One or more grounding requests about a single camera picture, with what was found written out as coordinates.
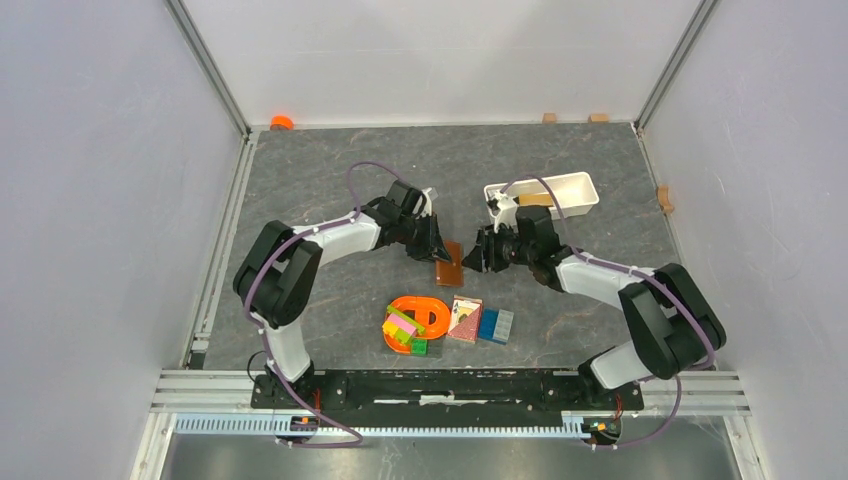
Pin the wooden block right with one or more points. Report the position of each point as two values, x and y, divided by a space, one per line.
598 118

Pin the orange plastic loop toy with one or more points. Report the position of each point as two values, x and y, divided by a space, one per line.
431 312

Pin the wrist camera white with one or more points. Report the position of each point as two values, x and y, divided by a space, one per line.
504 208
430 194

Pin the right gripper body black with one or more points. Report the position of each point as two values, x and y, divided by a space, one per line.
504 250

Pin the playing card box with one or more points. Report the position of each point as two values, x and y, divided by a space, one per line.
466 314

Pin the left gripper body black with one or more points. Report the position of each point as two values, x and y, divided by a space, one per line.
412 235

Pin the white plastic tray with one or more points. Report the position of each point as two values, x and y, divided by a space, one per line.
565 195

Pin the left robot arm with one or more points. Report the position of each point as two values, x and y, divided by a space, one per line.
276 278

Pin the dark grey building brick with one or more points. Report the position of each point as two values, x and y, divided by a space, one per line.
435 348

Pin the green building brick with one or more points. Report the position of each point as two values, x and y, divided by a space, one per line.
419 347

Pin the white cable comb strip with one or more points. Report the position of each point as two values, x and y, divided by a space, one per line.
290 426

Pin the pink yellow brick stack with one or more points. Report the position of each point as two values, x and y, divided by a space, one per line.
401 327

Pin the blue building brick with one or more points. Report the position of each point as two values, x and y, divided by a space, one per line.
487 325

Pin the orange round cap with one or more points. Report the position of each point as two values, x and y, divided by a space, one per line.
281 122

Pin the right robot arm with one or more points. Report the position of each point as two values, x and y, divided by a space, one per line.
672 327

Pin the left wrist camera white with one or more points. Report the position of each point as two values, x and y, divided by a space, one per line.
430 194

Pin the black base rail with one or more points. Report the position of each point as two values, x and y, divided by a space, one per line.
526 397

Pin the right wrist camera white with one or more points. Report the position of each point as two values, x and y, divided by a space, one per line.
504 208

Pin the wooden curved piece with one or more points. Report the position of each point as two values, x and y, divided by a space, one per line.
664 199

